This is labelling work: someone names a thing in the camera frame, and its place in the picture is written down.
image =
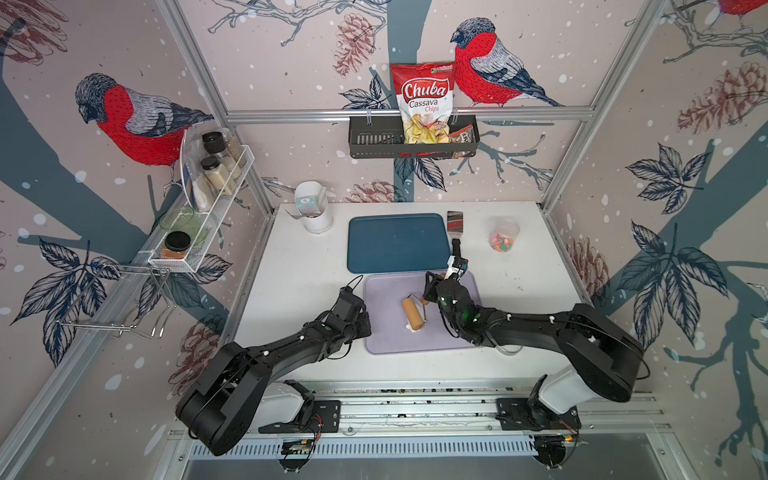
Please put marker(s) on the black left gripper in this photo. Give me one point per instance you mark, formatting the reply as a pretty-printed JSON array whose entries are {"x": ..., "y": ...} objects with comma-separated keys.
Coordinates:
[{"x": 365, "y": 328}]

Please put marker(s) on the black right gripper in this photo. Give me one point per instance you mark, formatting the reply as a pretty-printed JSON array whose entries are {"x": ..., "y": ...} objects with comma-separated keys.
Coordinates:
[{"x": 432, "y": 289}]

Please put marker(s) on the lilac silicone mat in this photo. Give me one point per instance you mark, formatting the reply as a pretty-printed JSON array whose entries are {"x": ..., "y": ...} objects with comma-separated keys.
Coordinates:
[{"x": 401, "y": 319}]

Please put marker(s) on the wooden rolling pin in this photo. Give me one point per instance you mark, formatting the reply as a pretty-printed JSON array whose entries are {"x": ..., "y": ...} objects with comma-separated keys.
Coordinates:
[{"x": 414, "y": 307}]

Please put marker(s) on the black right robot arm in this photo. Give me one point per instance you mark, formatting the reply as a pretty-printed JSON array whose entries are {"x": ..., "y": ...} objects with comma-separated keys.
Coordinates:
[{"x": 604, "y": 359}]

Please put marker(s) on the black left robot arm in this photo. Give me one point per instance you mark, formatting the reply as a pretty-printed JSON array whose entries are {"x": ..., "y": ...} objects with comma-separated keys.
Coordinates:
[{"x": 220, "y": 406}]

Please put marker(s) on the clear cup with candies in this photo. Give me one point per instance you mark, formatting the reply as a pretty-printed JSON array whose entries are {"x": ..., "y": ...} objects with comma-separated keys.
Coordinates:
[{"x": 504, "y": 234}]

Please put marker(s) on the teal plastic tray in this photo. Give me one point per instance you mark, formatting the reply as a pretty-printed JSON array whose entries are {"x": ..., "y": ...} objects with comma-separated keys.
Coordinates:
[{"x": 397, "y": 243}]

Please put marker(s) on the white utensil holder cup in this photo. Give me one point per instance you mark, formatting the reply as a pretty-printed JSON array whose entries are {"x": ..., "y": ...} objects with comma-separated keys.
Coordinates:
[{"x": 316, "y": 225}]

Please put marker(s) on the small dark snack packet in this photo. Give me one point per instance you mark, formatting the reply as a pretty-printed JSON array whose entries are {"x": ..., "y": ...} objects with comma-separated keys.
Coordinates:
[{"x": 464, "y": 135}]

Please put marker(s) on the teal paper carton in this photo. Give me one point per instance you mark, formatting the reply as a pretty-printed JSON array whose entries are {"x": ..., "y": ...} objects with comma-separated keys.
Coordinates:
[{"x": 312, "y": 205}]

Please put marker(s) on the red Chuba chips bag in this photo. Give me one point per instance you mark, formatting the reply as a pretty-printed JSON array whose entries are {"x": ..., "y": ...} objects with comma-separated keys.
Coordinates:
[{"x": 424, "y": 94}]

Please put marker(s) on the short brown powder jar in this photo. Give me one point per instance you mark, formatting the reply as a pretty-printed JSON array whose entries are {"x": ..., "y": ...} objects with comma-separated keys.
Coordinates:
[{"x": 175, "y": 245}]

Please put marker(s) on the black lid spice jar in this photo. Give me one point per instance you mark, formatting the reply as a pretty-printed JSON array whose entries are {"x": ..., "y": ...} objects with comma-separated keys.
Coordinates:
[
  {"x": 215, "y": 144},
  {"x": 218, "y": 176}
]

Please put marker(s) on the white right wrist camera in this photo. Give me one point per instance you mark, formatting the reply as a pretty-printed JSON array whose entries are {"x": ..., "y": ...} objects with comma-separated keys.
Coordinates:
[{"x": 457, "y": 267}]

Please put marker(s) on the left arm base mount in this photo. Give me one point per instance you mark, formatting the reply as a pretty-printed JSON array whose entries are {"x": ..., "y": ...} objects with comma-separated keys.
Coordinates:
[{"x": 291, "y": 408}]

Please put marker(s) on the black wire wall basket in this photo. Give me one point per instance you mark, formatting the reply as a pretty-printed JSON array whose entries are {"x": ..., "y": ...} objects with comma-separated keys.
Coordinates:
[{"x": 387, "y": 136}]

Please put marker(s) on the clear acrylic wall shelf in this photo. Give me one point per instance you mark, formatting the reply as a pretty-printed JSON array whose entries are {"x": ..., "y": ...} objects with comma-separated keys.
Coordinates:
[{"x": 200, "y": 194}]

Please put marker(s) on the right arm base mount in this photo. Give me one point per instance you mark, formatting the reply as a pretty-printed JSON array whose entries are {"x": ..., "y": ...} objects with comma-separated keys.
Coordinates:
[{"x": 554, "y": 436}]

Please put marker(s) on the wire wall rack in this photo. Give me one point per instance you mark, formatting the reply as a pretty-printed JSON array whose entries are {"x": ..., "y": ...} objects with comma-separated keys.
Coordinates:
[{"x": 139, "y": 304}]

